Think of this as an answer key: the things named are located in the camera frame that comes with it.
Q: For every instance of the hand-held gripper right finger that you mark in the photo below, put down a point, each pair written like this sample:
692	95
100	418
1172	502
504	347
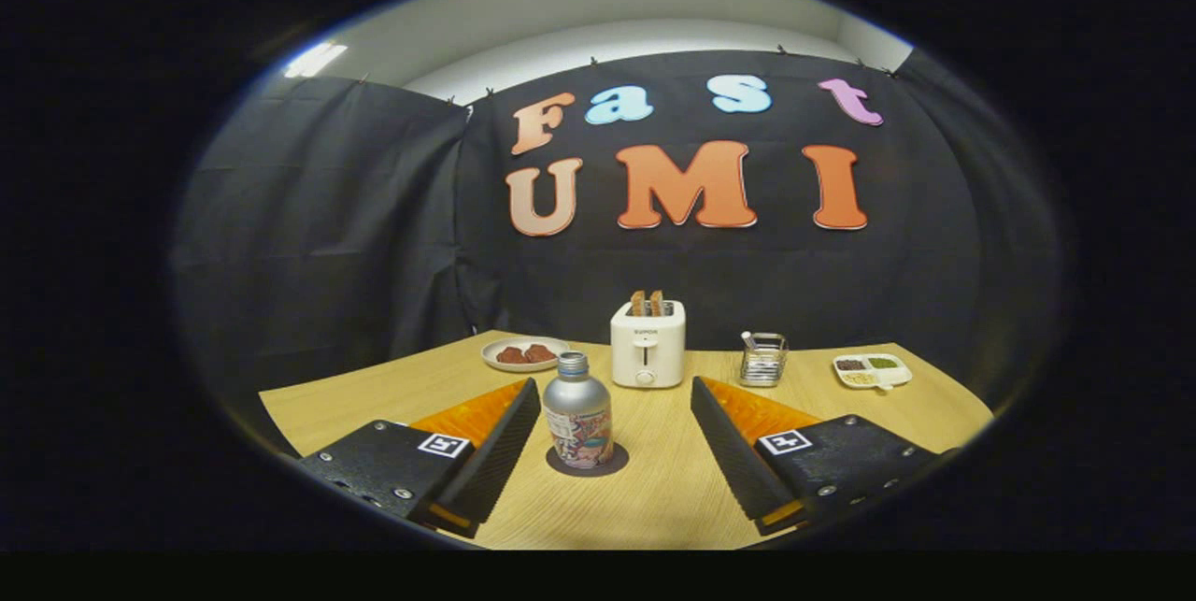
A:
729	456

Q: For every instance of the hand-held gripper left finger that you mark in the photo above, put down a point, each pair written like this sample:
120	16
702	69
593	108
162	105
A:
495	461

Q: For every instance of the silver aluminium juice bottle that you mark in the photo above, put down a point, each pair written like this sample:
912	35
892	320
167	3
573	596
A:
575	405

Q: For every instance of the dark round coaster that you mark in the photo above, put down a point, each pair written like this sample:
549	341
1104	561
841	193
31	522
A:
619	461

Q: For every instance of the wooden table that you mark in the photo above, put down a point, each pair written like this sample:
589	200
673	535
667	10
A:
673	489

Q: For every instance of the red meat piece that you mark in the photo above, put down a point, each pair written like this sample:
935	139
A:
511	356
540	353

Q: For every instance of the white oval plate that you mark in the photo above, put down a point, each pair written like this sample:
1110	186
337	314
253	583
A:
551	344

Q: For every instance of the white toaster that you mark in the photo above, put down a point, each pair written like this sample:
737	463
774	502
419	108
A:
647	349

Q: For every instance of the white divided snack dish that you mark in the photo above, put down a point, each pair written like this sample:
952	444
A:
897	375

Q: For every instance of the narrow ceiling light panel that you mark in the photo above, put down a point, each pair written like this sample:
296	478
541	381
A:
315	60

